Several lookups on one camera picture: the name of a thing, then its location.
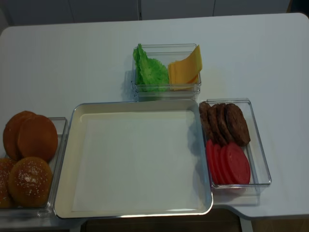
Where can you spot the tomato slice leftmost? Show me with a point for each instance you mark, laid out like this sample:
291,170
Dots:
209,151

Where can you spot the tomato slice rightmost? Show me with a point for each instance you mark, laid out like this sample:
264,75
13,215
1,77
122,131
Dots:
237,164

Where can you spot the brown patty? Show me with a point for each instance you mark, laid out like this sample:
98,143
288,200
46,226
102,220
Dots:
203,110
212,117
221,120
237,124

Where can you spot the stacked yellow cheese slices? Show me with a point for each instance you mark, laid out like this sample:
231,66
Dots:
182,73

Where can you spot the bun front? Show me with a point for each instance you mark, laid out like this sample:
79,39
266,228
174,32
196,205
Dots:
37,137

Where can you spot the sesame top bun right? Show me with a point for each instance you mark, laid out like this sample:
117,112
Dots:
30,181

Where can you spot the bottom bun back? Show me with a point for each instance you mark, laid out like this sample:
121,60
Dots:
11,131

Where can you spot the brown patty leftmost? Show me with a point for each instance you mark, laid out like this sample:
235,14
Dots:
203,110

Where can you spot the brown patty rightmost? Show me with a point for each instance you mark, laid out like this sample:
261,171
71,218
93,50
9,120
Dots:
237,124

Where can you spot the tomato slice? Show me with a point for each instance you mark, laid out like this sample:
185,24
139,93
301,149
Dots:
237,164
228,180
217,165
209,151

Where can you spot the upright yellow cheese slice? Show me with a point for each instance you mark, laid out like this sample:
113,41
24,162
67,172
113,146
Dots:
195,57

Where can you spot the clear patty tomato container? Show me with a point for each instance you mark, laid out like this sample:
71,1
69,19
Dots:
260,175

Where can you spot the sesame top bun left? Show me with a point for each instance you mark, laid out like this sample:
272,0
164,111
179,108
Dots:
6,165

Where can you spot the white metal serving tray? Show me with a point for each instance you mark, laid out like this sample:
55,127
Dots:
134,159

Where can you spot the clear lettuce cheese container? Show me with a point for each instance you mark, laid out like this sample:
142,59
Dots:
165,54

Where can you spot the sesame bun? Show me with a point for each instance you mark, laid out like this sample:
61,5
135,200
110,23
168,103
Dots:
30,181
6,165

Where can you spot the clear bun container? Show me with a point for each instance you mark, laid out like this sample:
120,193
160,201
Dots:
61,125

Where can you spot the green lettuce leaf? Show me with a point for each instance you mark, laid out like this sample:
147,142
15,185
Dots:
152,75

